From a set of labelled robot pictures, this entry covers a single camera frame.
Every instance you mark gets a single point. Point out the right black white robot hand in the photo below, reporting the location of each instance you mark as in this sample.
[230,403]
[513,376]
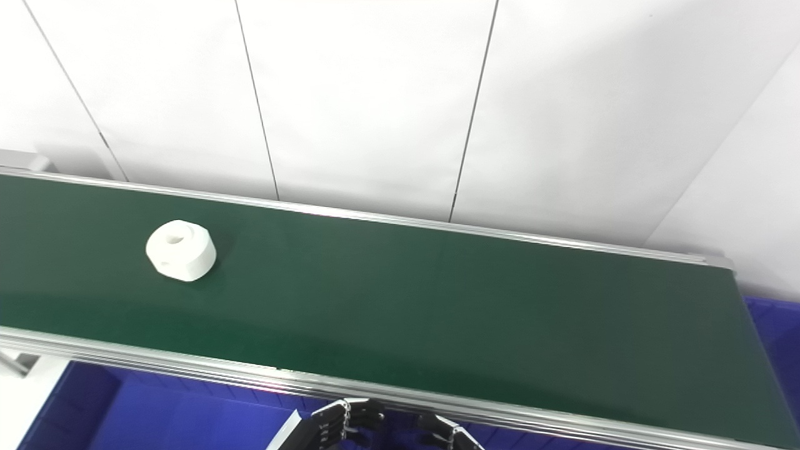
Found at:
[453,437]

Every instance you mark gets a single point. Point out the white cylindrical plastic part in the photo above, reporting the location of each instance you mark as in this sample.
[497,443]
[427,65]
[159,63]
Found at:
[181,253]

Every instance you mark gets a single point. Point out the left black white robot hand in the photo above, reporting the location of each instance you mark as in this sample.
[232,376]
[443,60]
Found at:
[312,431]

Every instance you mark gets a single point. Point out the green conveyor belt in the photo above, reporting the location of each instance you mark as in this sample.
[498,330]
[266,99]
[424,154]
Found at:
[437,306]
[187,365]

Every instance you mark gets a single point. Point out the aluminium conveyor leg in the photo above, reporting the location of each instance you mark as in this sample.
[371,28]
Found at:
[19,362]

